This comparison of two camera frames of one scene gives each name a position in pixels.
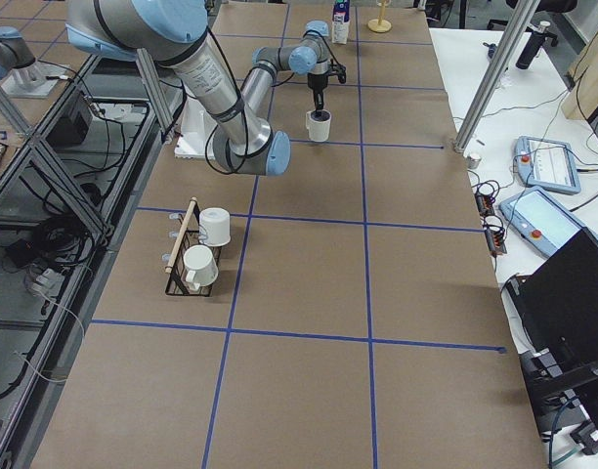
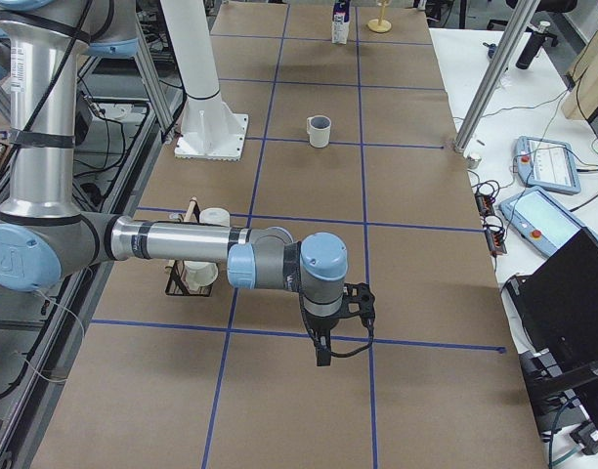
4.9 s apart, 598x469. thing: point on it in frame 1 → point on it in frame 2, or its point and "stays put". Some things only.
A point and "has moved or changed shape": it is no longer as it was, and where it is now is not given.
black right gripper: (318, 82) → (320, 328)
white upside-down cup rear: (215, 227) stays put
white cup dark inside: (318, 122) has moved or changed shape
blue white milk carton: (340, 21) stays put
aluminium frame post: (494, 76) stays put
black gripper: (339, 70) → (358, 300)
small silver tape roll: (473, 160) stays put
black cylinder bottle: (533, 43) stays put
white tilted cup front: (200, 265) stays put
